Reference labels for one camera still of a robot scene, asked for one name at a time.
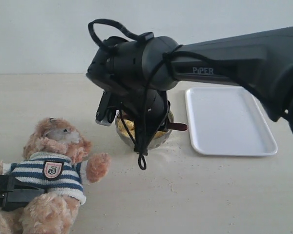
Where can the steel bowl of yellow grain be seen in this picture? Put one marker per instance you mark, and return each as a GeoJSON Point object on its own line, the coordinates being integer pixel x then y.
{"type": "Point", "coordinates": [125, 128]}

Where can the dark red wooden spoon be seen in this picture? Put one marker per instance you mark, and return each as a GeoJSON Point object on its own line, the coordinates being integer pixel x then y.
{"type": "Point", "coordinates": [177, 126]}

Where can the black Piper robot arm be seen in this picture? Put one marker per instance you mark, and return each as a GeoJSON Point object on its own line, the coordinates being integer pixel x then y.
{"type": "Point", "coordinates": [136, 71]}

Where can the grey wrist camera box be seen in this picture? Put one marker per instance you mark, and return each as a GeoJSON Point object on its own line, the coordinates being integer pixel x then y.
{"type": "Point", "coordinates": [104, 115]}

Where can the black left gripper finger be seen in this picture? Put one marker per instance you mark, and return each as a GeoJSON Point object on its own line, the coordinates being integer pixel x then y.
{"type": "Point", "coordinates": [16, 194]}

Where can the tan teddy bear striped sweater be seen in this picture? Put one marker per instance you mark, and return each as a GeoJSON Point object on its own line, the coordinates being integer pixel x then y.
{"type": "Point", "coordinates": [58, 160]}

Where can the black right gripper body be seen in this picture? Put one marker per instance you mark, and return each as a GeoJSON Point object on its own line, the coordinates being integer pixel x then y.
{"type": "Point", "coordinates": [153, 107]}

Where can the white rectangular plastic tray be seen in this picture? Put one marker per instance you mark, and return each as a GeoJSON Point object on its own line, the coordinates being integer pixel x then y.
{"type": "Point", "coordinates": [227, 121]}

